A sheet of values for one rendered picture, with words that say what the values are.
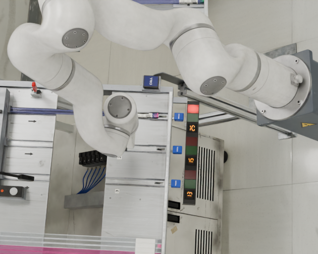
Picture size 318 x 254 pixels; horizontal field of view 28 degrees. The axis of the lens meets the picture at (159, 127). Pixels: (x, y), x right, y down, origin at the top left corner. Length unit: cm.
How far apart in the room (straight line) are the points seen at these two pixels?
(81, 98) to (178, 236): 111
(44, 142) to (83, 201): 40
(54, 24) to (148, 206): 92
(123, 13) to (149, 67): 196
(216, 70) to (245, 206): 132
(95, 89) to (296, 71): 59
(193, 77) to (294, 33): 135
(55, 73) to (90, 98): 13
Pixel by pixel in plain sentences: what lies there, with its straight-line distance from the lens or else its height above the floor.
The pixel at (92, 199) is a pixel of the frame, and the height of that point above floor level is 66.
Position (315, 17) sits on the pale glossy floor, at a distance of 274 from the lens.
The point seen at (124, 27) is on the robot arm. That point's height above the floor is 132.
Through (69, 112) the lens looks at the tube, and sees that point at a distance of 209.
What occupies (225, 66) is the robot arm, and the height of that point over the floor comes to 107.
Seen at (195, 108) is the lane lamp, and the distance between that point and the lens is 208.
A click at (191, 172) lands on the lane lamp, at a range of 203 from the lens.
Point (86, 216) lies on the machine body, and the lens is 245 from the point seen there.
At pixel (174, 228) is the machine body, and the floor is 35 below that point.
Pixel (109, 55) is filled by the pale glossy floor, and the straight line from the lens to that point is 360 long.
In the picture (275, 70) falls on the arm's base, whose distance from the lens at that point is 170.
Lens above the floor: 213
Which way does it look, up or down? 43 degrees down
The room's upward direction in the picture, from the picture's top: 73 degrees counter-clockwise
